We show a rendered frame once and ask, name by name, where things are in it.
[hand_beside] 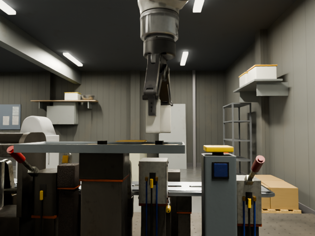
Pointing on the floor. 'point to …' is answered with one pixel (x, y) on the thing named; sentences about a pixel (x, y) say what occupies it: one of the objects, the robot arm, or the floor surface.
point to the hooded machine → (30, 121)
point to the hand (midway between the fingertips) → (159, 128)
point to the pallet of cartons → (279, 196)
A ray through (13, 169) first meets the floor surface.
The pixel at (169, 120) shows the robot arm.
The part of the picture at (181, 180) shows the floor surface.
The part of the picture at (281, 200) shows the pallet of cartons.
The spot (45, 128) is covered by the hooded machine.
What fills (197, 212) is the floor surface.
